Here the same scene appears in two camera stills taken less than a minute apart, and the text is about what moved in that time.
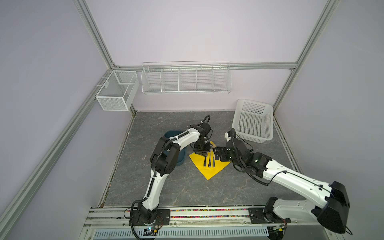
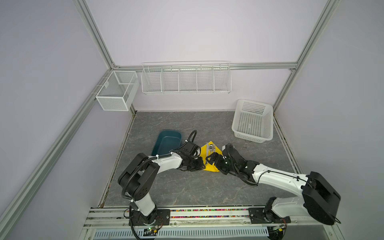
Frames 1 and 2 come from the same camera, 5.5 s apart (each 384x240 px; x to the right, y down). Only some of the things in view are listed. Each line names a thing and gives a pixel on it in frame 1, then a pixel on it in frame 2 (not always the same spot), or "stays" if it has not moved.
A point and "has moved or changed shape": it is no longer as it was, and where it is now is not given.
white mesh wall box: [118, 90] stays
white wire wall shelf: [180, 77] stays
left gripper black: [204, 152] → [199, 167]
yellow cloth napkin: [209, 172] has moved or changed shape
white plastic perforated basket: [253, 120] stays
